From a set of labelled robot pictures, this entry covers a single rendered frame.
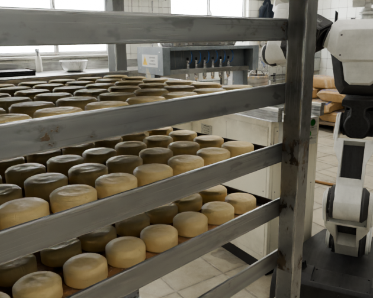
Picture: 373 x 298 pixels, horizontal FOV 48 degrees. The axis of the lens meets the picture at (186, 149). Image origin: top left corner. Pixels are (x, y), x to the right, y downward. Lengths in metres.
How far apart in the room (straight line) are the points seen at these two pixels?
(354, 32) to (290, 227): 1.24
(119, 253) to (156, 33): 0.26
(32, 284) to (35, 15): 0.27
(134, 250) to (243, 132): 1.70
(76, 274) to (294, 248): 0.35
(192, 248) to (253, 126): 1.61
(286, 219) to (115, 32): 0.41
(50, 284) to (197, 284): 1.81
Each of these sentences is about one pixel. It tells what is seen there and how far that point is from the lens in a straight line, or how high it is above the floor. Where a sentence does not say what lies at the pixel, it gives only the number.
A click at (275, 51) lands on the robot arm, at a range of 1.67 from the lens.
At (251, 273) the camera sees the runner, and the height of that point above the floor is 0.87.
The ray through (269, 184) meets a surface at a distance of 2.10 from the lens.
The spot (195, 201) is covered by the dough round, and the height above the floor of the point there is 0.97.
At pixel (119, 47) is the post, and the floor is 1.21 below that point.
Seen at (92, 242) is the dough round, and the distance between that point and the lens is 0.57.
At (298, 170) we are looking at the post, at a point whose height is 1.03.
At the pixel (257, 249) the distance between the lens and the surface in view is 2.29.
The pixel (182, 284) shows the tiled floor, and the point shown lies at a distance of 2.26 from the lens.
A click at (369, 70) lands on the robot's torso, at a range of 1.82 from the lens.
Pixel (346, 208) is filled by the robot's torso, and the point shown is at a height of 0.55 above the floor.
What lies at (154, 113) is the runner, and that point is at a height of 1.14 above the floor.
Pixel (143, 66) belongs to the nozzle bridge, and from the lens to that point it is 2.64.
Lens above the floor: 1.22
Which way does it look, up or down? 15 degrees down
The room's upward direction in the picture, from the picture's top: 1 degrees counter-clockwise
